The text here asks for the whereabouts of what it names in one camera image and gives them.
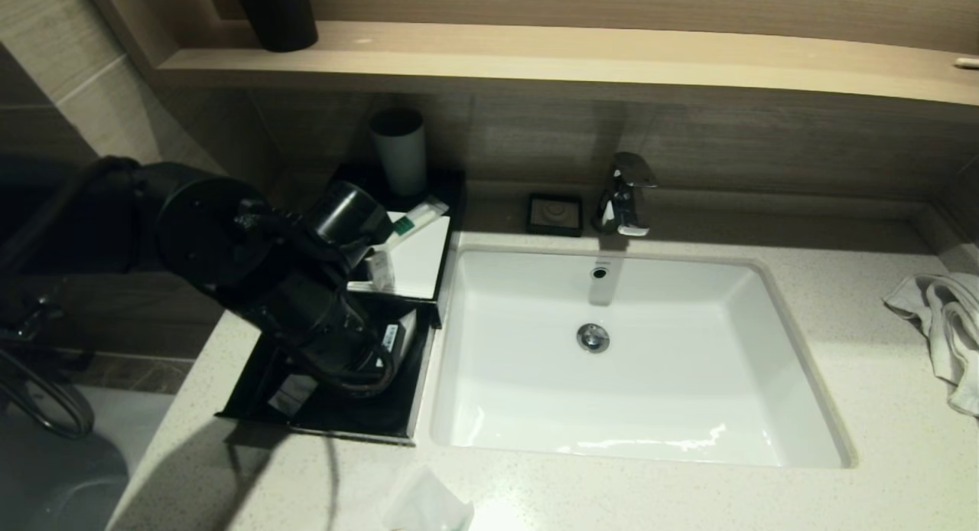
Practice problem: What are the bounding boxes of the black tray with toiletry packets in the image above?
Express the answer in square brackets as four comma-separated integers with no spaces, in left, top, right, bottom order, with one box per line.
[216,290,438,446]

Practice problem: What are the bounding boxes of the flat white packet green label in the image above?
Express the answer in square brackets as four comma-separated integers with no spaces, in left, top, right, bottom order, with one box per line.
[266,372,319,419]

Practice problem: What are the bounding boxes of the clear toothbrush packet green label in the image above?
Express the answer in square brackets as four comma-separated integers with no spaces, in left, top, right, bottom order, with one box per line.
[381,197,450,245]

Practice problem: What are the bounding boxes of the crumpled white plastic wrapper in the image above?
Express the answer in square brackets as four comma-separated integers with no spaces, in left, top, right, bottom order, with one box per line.
[385,466,475,531]

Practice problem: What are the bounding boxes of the grey cup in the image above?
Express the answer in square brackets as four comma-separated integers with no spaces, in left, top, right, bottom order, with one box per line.
[371,108,428,197]

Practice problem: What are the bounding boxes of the black square soap dish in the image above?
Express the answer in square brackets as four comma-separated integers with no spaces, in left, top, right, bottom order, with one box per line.
[526,193,584,238]

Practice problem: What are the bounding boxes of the white ceramic sink basin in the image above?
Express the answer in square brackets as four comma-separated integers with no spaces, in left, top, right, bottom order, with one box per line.
[430,245,857,469]

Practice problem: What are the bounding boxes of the chrome faucet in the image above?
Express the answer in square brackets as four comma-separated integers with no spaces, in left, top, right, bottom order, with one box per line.
[593,152,658,238]

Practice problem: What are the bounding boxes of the black cylinder container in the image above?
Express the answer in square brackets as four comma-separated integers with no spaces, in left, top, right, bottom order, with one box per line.
[231,0,320,54]

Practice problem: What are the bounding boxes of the light wooden shelf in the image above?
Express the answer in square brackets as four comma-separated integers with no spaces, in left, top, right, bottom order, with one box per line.
[157,21,979,109]

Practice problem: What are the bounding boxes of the white towel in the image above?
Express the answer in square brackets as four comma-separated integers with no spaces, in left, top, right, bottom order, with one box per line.
[883,275,979,419]

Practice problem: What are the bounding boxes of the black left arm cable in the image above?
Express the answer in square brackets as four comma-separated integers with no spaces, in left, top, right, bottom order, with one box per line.
[329,347,398,399]

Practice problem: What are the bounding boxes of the black hose loop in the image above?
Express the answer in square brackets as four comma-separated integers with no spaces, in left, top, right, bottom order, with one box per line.
[0,347,96,440]

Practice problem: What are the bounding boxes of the chrome wall valve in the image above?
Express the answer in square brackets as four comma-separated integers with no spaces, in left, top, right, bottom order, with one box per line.
[11,290,70,340]

